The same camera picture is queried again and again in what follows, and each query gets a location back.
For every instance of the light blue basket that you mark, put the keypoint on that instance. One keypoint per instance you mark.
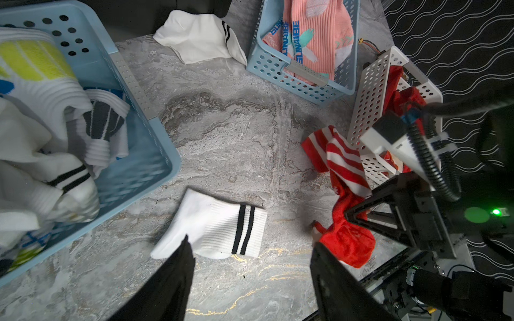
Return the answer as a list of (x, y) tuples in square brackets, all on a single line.
[(131, 164), (272, 65)]

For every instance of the pink sock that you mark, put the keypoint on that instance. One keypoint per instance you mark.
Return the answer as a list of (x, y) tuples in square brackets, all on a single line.
[(315, 33)]

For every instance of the white perforated basket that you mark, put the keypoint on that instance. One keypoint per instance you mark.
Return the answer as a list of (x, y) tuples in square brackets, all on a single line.
[(376, 130)]

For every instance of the plain white sock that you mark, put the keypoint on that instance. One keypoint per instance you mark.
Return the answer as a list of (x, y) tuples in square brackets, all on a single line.
[(199, 37)]

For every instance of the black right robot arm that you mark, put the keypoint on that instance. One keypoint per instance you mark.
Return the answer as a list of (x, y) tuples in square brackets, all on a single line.
[(453, 209)]

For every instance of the white neon yellow sock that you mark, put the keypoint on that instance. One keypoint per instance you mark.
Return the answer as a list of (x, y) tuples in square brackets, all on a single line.
[(36, 77)]

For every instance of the red christmas sock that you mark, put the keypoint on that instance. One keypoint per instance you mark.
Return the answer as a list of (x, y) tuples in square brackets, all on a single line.
[(392, 127)]

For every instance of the light blue right basket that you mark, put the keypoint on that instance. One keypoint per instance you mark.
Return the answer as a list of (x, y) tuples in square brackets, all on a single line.
[(272, 65)]

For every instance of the red white striped sock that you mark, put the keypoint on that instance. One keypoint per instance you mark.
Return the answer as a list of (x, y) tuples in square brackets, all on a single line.
[(330, 153)]

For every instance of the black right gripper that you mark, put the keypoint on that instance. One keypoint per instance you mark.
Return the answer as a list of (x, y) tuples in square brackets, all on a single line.
[(404, 209)]

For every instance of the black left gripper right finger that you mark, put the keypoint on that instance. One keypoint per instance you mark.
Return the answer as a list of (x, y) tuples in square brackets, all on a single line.
[(339, 295)]

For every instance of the white grey patterned sock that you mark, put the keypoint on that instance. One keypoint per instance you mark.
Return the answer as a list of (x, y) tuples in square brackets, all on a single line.
[(99, 137)]

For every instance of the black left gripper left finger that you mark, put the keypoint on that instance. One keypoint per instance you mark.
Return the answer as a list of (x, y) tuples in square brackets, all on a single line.
[(164, 296)]

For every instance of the light blue left basket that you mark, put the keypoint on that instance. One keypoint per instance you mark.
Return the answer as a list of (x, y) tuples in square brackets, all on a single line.
[(131, 164)]

